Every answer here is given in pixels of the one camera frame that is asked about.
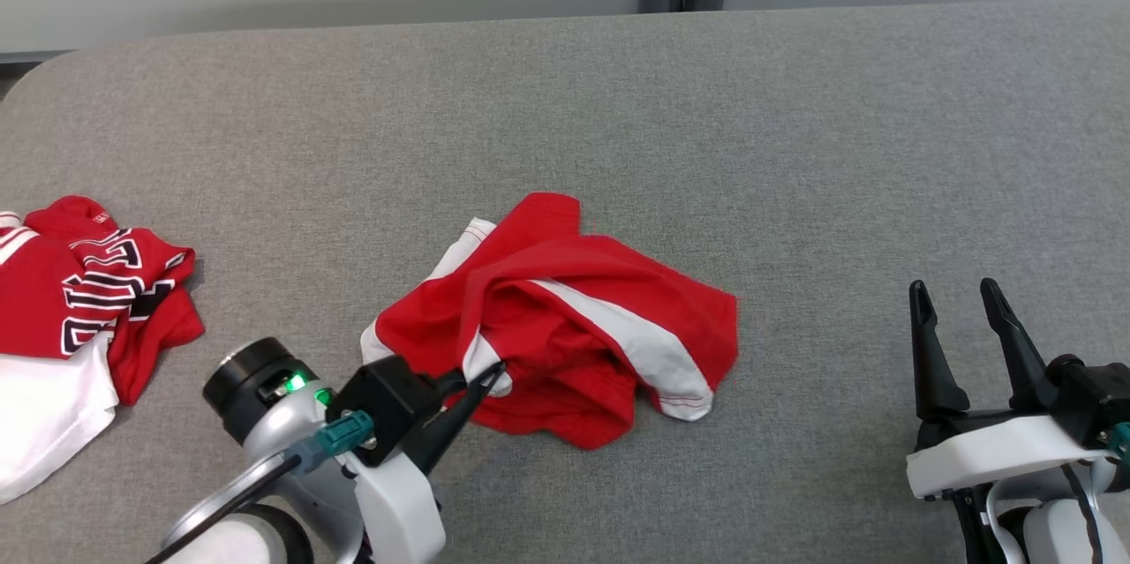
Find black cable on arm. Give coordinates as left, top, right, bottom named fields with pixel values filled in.
left=1059, top=462, right=1104, bottom=564
left=144, top=453, right=307, bottom=564

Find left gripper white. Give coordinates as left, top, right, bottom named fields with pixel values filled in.
left=353, top=359, right=509, bottom=564

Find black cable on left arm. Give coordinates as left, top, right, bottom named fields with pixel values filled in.
left=144, top=453, right=307, bottom=564

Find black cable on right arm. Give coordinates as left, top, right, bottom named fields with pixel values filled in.
left=1059, top=462, right=1104, bottom=564

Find red white lettered jersey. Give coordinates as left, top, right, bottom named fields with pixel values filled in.
left=0, top=195, right=206, bottom=505

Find red shorts with white stripe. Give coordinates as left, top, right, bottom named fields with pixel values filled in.
left=360, top=192, right=739, bottom=450

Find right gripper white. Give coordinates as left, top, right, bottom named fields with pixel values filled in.
left=907, top=277, right=1115, bottom=500

